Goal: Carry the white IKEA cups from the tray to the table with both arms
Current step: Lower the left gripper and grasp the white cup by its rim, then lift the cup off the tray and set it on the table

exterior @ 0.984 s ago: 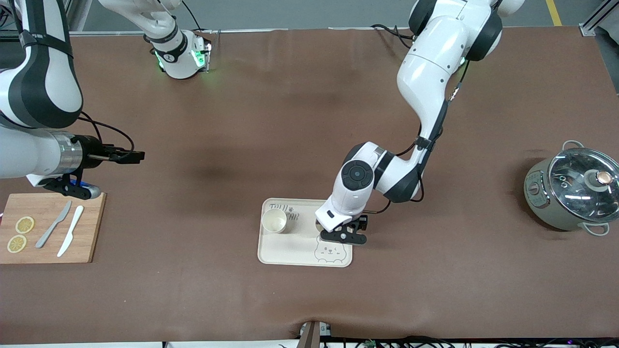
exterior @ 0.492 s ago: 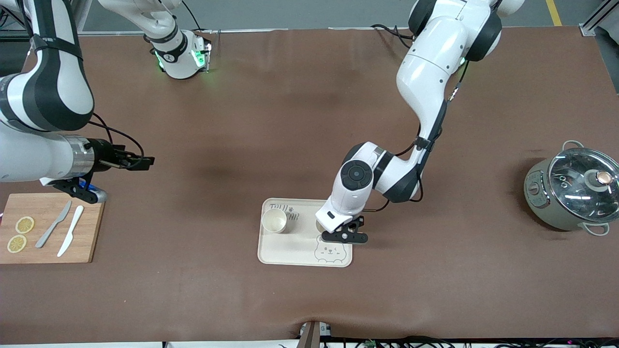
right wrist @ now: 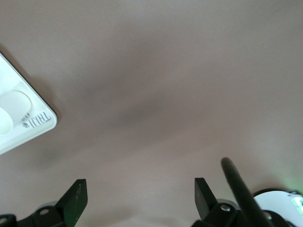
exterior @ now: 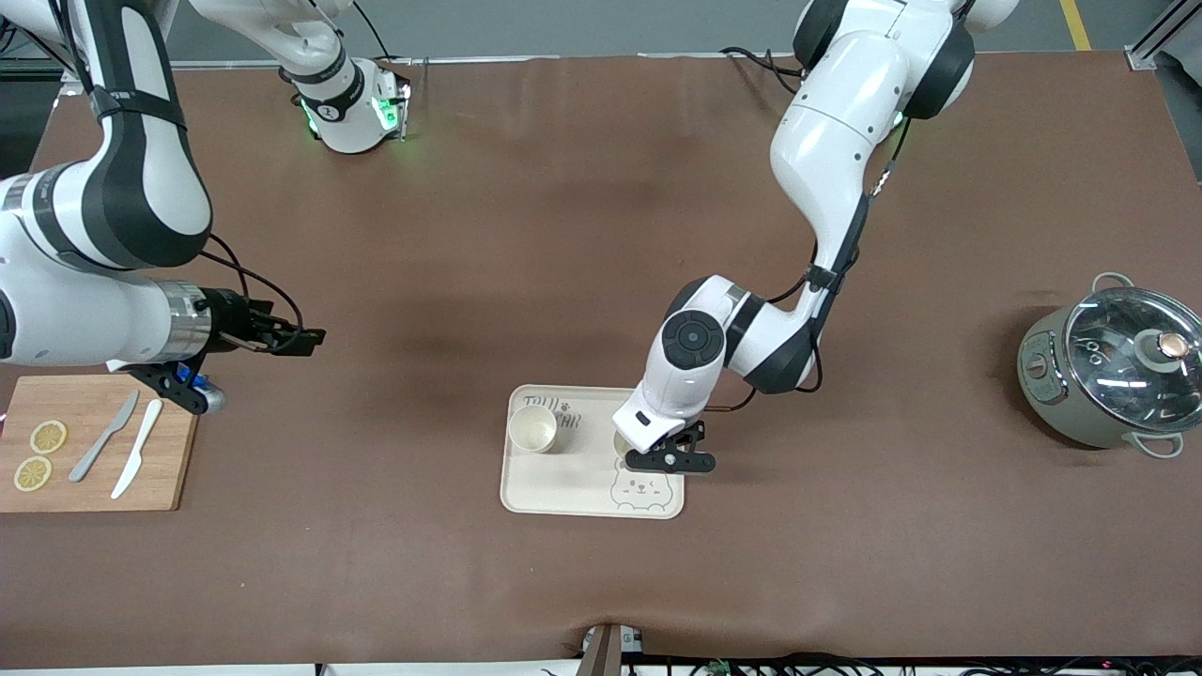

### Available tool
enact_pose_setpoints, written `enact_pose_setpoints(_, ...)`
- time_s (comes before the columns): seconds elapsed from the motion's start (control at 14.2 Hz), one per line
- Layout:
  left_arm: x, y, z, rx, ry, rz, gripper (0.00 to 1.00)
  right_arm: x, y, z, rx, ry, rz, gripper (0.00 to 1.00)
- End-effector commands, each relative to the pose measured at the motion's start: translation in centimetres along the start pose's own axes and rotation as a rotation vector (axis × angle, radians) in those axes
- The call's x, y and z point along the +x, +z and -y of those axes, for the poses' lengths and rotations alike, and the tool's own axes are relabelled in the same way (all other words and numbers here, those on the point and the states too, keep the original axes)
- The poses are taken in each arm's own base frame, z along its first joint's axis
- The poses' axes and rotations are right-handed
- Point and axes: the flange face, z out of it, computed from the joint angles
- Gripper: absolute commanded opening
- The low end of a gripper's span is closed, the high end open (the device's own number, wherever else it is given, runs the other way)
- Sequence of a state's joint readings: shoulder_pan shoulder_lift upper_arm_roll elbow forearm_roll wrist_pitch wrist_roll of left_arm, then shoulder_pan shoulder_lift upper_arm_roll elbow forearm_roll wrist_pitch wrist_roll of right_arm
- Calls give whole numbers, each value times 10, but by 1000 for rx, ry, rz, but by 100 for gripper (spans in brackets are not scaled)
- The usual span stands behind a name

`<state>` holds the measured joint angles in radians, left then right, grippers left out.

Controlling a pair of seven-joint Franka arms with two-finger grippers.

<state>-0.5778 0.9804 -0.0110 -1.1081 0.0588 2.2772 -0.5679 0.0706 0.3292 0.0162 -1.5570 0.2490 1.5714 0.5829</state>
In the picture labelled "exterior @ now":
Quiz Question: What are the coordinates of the black base cable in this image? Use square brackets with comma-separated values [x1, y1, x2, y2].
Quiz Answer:
[718, 45, 807, 95]
[352, 0, 393, 63]

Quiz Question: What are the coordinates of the grey plastic knife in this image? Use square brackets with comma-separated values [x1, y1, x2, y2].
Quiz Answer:
[69, 390, 141, 484]

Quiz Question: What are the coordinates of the aluminium frame profile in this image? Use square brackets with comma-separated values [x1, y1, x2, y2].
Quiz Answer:
[1125, 0, 1202, 71]
[0, 38, 95, 97]

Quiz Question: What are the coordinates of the grey-green cooking pot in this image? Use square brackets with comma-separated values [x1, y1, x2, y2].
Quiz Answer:
[1017, 272, 1202, 459]

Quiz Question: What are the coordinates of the glass pot lid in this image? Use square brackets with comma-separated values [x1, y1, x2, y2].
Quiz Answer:
[1064, 286, 1202, 435]

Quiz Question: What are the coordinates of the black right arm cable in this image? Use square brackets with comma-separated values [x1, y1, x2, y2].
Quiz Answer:
[52, 0, 306, 356]

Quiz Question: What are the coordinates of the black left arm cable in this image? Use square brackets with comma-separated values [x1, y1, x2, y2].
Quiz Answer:
[704, 117, 912, 414]

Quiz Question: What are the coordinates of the beige bear print tray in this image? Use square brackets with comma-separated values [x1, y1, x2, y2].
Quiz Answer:
[500, 384, 686, 520]

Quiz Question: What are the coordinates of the bamboo cutting board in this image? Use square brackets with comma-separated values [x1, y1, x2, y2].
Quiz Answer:
[0, 374, 200, 514]

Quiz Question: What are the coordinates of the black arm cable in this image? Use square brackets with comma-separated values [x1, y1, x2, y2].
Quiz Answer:
[704, 117, 912, 414]
[52, 0, 306, 356]

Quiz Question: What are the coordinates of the white plastic knife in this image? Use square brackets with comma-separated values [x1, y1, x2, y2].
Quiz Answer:
[111, 399, 164, 499]

